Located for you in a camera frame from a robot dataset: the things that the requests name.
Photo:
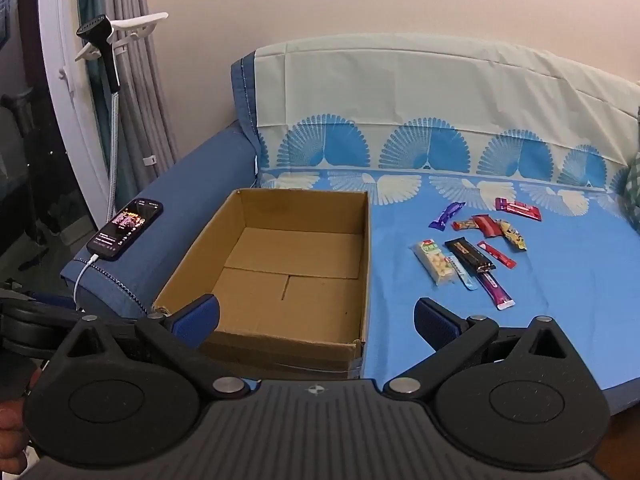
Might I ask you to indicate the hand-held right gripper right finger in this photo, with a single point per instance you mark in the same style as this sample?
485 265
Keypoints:
434 324

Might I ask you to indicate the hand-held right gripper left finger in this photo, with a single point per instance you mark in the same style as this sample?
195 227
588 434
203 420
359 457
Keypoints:
197 320

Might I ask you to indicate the light blue stick sachet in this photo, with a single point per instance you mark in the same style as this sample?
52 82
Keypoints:
466 279

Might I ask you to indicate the clear nut packet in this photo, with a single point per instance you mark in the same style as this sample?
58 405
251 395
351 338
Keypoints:
435 262

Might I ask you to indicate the purple stick sachet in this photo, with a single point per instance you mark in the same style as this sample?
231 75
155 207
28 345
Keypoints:
495 290

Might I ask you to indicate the black snack bar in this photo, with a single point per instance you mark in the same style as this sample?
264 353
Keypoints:
469 255

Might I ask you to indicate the slim red stick sachet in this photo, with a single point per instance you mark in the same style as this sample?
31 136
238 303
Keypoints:
495 254

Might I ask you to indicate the cardboard box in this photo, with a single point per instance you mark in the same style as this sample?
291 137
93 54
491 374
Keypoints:
280 270

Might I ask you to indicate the small peanut bar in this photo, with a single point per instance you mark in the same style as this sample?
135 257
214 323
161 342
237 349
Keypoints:
464 225

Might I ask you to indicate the purple candy bar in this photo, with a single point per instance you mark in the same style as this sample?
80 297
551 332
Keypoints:
446 216

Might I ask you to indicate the square red snack packet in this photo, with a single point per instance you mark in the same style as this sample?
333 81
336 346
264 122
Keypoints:
487 226

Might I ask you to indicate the yellow snack packet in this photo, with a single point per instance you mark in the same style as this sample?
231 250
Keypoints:
512 235

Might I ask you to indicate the long red snack packet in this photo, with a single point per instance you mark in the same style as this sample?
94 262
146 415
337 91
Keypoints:
520 209

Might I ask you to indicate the person's left hand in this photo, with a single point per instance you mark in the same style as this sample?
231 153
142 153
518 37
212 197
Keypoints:
11 440

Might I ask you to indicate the black smartphone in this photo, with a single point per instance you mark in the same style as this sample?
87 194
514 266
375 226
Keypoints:
125 227

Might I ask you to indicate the white curtain clip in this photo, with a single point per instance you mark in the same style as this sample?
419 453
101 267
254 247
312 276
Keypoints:
149 160

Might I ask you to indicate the teal curtain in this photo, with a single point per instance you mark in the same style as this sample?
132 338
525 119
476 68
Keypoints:
125 150

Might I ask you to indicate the green checked cloth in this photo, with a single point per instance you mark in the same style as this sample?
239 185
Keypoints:
632 195

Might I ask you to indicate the blue white printed sofa cover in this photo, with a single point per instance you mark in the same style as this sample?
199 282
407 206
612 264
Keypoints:
400 85

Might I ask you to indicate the white plastic hanger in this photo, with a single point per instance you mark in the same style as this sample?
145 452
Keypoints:
135 25

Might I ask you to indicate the black garment steamer head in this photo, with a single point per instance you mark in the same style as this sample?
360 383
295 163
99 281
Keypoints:
95 32

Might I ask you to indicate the white window frame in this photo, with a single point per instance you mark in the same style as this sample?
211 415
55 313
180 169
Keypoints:
65 85

